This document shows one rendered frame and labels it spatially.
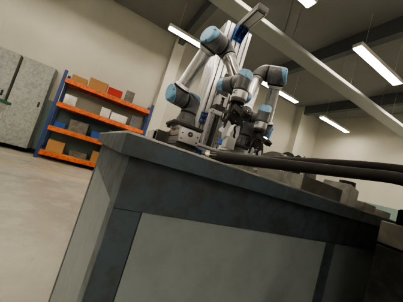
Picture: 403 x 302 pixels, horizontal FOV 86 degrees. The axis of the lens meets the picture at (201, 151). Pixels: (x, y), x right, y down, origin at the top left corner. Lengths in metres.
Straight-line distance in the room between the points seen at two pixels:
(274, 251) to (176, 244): 0.28
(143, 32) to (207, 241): 6.69
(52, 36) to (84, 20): 0.85
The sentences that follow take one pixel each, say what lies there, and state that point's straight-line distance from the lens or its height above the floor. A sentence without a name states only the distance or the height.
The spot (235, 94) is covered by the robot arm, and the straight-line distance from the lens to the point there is 1.08.
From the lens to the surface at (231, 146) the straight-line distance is 1.01.
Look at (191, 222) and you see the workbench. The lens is 0.45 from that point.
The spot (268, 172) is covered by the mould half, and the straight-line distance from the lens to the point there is 0.94.
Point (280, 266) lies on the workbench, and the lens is 0.67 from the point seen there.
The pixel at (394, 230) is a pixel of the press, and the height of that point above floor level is 0.77.
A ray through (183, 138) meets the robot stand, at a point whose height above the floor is 0.93.
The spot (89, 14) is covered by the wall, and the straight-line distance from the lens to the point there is 6.94.
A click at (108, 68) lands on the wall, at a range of 6.49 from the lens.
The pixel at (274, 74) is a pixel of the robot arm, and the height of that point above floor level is 1.55.
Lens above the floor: 0.77
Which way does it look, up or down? 5 degrees up
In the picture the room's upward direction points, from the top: 17 degrees clockwise
